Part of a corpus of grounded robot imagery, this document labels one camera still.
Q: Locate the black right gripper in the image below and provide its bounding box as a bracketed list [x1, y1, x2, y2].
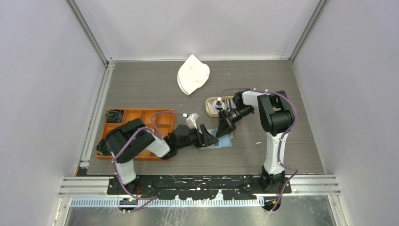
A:
[216, 105, 253, 139]

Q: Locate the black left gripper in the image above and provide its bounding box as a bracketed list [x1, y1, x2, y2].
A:
[176, 124, 218, 150]

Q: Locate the green card holder wallet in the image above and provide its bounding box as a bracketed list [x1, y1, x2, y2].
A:
[199, 133, 234, 150]

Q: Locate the beige oval card tray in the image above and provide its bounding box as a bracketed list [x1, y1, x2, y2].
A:
[205, 96, 236, 118]

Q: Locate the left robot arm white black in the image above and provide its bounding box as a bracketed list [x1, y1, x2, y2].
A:
[104, 118, 219, 194]

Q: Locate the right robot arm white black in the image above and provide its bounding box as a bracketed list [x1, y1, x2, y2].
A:
[215, 89, 296, 194]

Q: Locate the orange compartment organizer tray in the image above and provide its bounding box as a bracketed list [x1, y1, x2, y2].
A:
[96, 108, 175, 160]

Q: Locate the white folded cloth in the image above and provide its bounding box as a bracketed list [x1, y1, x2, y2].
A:
[177, 54, 210, 96]

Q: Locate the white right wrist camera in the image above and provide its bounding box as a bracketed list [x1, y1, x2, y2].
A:
[215, 97, 226, 111]

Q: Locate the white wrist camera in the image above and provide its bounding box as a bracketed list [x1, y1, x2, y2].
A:
[215, 97, 226, 111]
[186, 113, 199, 129]

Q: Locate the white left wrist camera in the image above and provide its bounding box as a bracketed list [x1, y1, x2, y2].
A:
[186, 113, 199, 129]

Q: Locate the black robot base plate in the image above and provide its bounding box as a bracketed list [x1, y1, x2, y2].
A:
[125, 175, 292, 201]

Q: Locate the dark green coiled strap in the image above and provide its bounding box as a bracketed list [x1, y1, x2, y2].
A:
[105, 109, 125, 123]

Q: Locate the dark coiled strap bundle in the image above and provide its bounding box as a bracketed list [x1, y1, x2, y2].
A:
[96, 138, 110, 157]

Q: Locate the aluminium frame rail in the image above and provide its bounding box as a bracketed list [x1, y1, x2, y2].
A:
[58, 175, 341, 200]

